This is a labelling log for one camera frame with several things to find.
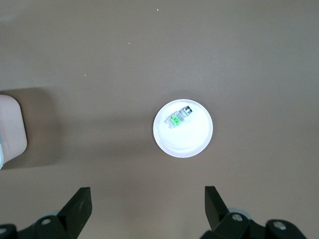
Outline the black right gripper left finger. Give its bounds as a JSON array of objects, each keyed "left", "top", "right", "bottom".
[{"left": 32, "top": 187, "right": 94, "bottom": 239}]

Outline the white lidded storage box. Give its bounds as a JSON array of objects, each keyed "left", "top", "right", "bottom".
[{"left": 0, "top": 94, "right": 27, "bottom": 170}]

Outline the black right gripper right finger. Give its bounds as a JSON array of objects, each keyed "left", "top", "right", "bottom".
[{"left": 201, "top": 185, "right": 252, "bottom": 239}]

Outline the pink round plate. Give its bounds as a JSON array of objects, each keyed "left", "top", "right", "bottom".
[{"left": 153, "top": 99, "right": 214, "bottom": 158}]

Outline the green push-button switch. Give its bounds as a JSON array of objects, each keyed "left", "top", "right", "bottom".
[{"left": 164, "top": 106, "right": 193, "bottom": 129}]

